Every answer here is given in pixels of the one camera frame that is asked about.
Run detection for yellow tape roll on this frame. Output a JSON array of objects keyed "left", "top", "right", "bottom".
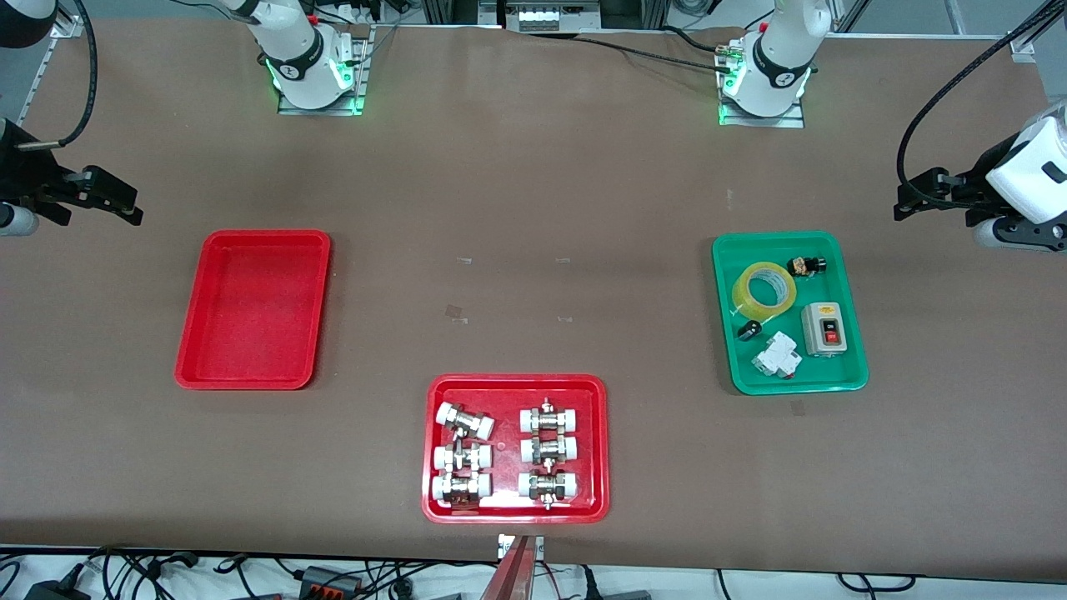
[{"left": 732, "top": 261, "right": 799, "bottom": 322}]

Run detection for green plastic tray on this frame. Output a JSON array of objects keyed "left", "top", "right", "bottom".
[{"left": 711, "top": 231, "right": 869, "bottom": 396}]

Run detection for empty-type plain red tray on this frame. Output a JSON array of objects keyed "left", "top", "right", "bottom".
[{"left": 174, "top": 229, "right": 332, "bottom": 391}]

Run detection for red tray holding fittings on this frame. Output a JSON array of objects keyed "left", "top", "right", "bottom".
[{"left": 421, "top": 373, "right": 610, "bottom": 525}]

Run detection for slanted aluminium profile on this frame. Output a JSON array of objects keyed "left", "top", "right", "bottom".
[
  {"left": 1009, "top": 0, "right": 1067, "bottom": 64},
  {"left": 15, "top": 17, "right": 86, "bottom": 128}
]

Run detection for white circuit breaker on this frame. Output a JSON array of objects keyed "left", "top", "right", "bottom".
[{"left": 751, "top": 331, "right": 804, "bottom": 379}]

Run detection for black plug adapter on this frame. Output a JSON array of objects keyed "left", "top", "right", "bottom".
[{"left": 25, "top": 577, "right": 91, "bottom": 600}]

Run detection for white terminal block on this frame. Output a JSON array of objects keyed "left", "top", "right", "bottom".
[{"left": 504, "top": 0, "right": 601, "bottom": 33}]

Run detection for tilted metal white pipe fitting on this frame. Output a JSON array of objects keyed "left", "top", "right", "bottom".
[{"left": 436, "top": 402, "right": 495, "bottom": 441}]

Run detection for black orange power adapter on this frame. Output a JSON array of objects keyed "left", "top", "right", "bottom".
[{"left": 298, "top": 565, "right": 361, "bottom": 598}]

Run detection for red metal bar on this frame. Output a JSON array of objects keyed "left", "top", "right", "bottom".
[{"left": 479, "top": 535, "right": 536, "bottom": 600}]

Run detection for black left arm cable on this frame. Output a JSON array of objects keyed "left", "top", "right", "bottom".
[{"left": 895, "top": 0, "right": 1058, "bottom": 209}]

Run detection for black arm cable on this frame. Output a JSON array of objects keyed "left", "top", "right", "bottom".
[
  {"left": 895, "top": 0, "right": 1058, "bottom": 209},
  {"left": 15, "top": 0, "right": 99, "bottom": 151}
]

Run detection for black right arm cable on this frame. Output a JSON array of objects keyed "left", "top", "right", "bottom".
[{"left": 15, "top": 0, "right": 99, "bottom": 151}]

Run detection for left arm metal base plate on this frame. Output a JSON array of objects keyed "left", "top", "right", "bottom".
[{"left": 719, "top": 42, "right": 807, "bottom": 128}]

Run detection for grey on-off switch box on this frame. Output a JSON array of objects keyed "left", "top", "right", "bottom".
[{"left": 800, "top": 302, "right": 853, "bottom": 358}]

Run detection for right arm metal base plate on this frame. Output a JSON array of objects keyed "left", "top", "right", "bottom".
[{"left": 278, "top": 25, "right": 373, "bottom": 116}]

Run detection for thin black table cable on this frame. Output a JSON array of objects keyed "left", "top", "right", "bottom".
[{"left": 521, "top": 32, "right": 734, "bottom": 74}]

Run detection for aluminium frame post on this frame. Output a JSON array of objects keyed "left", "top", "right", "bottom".
[{"left": 421, "top": 0, "right": 501, "bottom": 26}]

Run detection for small white bracket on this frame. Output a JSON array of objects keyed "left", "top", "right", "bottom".
[{"left": 498, "top": 533, "right": 545, "bottom": 561}]

